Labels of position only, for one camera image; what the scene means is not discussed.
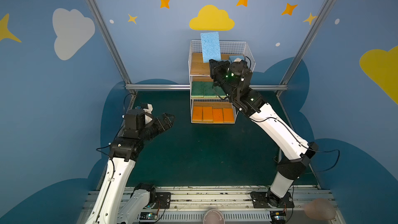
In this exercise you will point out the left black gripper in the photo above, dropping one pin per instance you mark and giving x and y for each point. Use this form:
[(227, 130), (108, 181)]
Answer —
[(158, 124)]

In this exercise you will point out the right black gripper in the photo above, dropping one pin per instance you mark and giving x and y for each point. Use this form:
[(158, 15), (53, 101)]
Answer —
[(217, 69)]

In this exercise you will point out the blue sponge front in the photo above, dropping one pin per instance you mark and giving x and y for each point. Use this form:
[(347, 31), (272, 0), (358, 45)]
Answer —
[(236, 58)]

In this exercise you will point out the blue sponge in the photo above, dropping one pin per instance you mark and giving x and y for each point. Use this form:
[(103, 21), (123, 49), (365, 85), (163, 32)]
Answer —
[(236, 58), (210, 46)]

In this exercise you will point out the green sponge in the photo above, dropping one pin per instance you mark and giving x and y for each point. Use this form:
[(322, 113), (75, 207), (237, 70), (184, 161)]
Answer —
[(197, 90), (220, 92), (208, 91)]

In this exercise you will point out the orange sponge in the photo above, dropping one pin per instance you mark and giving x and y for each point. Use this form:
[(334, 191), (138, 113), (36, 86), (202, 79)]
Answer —
[(197, 114), (208, 114), (228, 115), (217, 115)]

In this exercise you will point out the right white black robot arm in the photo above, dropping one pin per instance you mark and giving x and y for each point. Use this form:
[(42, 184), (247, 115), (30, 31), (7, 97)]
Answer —
[(297, 151)]

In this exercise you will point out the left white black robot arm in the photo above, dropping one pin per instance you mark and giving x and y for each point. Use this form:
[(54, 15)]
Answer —
[(108, 208)]

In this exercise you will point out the left green circuit board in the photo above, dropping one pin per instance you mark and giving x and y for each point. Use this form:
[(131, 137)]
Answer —
[(148, 216)]

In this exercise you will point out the green circuit board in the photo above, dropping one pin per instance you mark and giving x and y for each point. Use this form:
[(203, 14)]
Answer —
[(148, 216), (278, 217)]

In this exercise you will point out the pink bowl front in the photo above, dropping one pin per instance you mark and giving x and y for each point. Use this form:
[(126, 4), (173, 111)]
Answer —
[(213, 216)]

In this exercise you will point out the right green circuit board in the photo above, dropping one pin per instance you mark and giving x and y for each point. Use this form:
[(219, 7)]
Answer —
[(278, 217)]

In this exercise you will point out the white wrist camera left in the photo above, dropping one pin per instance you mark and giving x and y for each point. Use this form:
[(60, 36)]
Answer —
[(148, 108)]

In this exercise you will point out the white wire wooden shelf rack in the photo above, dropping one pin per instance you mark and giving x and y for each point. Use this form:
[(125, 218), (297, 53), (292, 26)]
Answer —
[(200, 72)]

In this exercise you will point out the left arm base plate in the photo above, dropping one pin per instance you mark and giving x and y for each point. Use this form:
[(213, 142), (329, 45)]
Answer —
[(162, 201)]

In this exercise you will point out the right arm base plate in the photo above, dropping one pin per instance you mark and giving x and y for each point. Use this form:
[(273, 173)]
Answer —
[(269, 200)]

